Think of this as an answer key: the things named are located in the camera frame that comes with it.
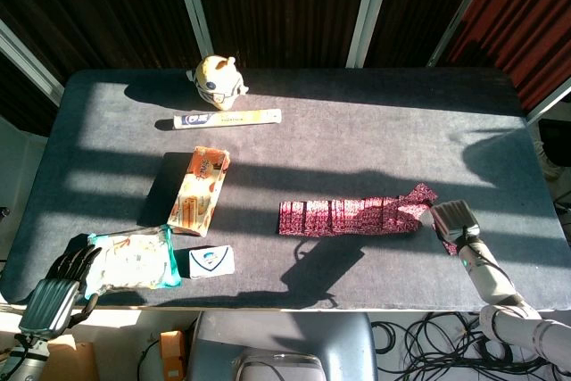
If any white window post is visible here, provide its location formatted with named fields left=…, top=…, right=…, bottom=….
left=345, top=0, right=396, bottom=69
left=426, top=0, right=499, bottom=68
left=0, top=19, right=66, bottom=106
left=525, top=81, right=571, bottom=127
left=169, top=0, right=213, bottom=60

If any black cable tangle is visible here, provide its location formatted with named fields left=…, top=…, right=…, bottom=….
left=369, top=308, right=571, bottom=381

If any wooden table edge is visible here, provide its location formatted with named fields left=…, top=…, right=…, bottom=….
left=0, top=302, right=483, bottom=316

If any small orange carton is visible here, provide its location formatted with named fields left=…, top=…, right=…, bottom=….
left=159, top=329, right=187, bottom=380

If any white blue soap box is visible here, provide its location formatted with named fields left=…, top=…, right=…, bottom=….
left=187, top=244, right=236, bottom=279

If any brown cardboard box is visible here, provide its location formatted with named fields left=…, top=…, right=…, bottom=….
left=42, top=335, right=100, bottom=381

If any yellow plush toy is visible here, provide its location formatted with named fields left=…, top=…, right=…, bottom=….
left=192, top=54, right=250, bottom=111

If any teal edged snack bag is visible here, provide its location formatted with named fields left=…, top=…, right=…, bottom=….
left=87, top=224, right=183, bottom=291

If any red orange curtain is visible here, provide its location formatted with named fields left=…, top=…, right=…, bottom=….
left=445, top=0, right=571, bottom=111

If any red patterned cloth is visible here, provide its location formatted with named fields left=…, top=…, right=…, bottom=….
left=278, top=195, right=423, bottom=237

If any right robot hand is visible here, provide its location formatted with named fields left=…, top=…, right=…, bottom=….
left=428, top=200, right=482, bottom=258

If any grey table cloth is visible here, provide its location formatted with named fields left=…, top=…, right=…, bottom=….
left=0, top=67, right=571, bottom=313

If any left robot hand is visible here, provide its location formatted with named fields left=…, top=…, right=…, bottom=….
left=17, top=244, right=103, bottom=341

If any orange cardboard snack box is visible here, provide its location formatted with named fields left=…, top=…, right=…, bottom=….
left=167, top=145, right=233, bottom=238

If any dark brown curtain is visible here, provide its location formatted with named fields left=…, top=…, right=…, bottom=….
left=0, top=0, right=487, bottom=137

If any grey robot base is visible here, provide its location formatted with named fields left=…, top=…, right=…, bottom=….
left=185, top=311, right=379, bottom=381

